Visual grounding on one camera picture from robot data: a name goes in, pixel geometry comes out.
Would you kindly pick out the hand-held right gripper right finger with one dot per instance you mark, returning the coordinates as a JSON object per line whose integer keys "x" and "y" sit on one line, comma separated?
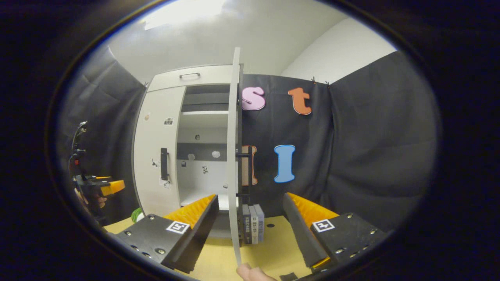
{"x": 299, "y": 230}

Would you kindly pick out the blue-grey book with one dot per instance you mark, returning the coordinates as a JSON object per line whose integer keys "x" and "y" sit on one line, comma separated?
{"x": 260, "y": 224}

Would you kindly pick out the white book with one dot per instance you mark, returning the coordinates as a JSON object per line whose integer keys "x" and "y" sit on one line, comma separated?
{"x": 254, "y": 226}

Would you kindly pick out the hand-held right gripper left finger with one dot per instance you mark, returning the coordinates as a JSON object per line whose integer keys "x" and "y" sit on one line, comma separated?
{"x": 201, "y": 230}

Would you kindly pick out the cabinet door with headphone sticker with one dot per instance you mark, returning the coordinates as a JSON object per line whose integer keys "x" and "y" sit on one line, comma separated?
{"x": 233, "y": 156}

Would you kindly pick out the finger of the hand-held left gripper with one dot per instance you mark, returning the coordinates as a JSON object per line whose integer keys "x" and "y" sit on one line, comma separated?
{"x": 113, "y": 187}
{"x": 102, "y": 178}

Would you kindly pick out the dark book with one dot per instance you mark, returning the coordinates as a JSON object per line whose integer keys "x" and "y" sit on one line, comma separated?
{"x": 246, "y": 226}

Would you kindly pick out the black backdrop cloth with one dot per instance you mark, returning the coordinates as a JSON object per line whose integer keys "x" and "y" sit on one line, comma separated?
{"x": 371, "y": 136}

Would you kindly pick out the green and white roll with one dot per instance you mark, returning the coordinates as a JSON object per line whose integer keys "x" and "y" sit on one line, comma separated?
{"x": 136, "y": 216}

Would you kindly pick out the cabinet door with camera sticker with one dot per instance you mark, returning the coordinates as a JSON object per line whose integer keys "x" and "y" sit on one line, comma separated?
{"x": 150, "y": 136}

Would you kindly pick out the white double-door shoe cabinet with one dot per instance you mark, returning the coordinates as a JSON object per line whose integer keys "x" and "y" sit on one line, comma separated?
{"x": 199, "y": 179}

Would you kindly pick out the white cabinet drawer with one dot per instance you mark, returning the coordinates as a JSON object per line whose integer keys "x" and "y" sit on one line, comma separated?
{"x": 211, "y": 76}

